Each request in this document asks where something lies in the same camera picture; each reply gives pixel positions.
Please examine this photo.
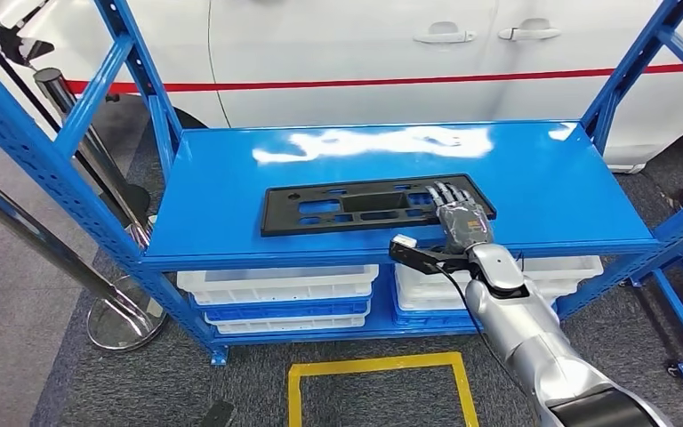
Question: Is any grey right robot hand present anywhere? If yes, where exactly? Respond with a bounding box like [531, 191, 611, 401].
[424, 181, 494, 255]

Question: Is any black plastic plate bracket part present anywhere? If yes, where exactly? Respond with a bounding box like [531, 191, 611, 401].
[260, 173, 498, 238]

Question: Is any blue metal shelf rack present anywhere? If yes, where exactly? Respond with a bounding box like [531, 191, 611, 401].
[0, 0, 683, 367]

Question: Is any large white plastic bin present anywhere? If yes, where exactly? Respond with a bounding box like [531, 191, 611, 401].
[176, 264, 381, 306]
[394, 254, 605, 296]

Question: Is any white car with red stripe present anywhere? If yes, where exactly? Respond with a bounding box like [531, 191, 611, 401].
[0, 0, 683, 175]

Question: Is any blue wheeled metal cart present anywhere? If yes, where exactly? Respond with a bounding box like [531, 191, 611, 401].
[630, 226, 683, 389]

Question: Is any chrome round stanchion base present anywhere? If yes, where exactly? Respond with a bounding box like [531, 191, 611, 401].
[128, 219, 156, 249]

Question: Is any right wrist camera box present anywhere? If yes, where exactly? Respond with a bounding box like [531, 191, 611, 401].
[388, 233, 472, 277]

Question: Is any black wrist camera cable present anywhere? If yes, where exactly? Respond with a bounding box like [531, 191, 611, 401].
[432, 262, 540, 407]

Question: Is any chrome stanchion post, black base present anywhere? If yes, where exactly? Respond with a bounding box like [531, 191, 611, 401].
[33, 68, 153, 231]

